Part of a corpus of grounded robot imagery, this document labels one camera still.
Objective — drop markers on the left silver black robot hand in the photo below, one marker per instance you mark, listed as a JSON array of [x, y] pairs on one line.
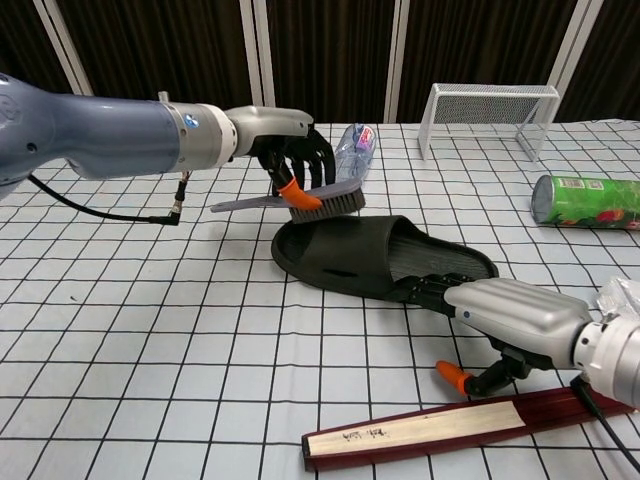
[[272, 132]]

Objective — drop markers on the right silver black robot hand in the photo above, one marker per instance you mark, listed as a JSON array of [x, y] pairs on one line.
[[520, 312]]

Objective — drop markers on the grey plastic handle tool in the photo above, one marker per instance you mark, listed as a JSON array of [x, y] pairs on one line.
[[335, 200]]

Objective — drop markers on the black slipper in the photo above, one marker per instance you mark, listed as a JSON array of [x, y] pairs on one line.
[[360, 255]]

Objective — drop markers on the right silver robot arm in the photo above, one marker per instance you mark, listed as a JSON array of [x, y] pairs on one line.
[[617, 360]]

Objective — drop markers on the left blue grey robot arm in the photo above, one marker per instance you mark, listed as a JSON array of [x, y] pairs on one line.
[[110, 135]]

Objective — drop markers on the clear plastic water bottle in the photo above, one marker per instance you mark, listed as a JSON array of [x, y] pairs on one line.
[[356, 152]]

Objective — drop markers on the green chip can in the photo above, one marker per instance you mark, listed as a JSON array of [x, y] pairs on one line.
[[585, 202]]

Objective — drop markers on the dark red folded fan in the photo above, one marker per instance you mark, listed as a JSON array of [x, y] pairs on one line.
[[430, 430]]

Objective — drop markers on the white metal mesh rack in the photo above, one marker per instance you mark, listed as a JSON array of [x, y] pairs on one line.
[[480, 107]]

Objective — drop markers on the white checked tablecloth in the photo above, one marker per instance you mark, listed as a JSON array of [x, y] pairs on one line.
[[150, 325]]

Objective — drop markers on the white partition frame post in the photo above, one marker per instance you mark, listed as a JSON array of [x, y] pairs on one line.
[[575, 55], [257, 50], [400, 60], [62, 47]]

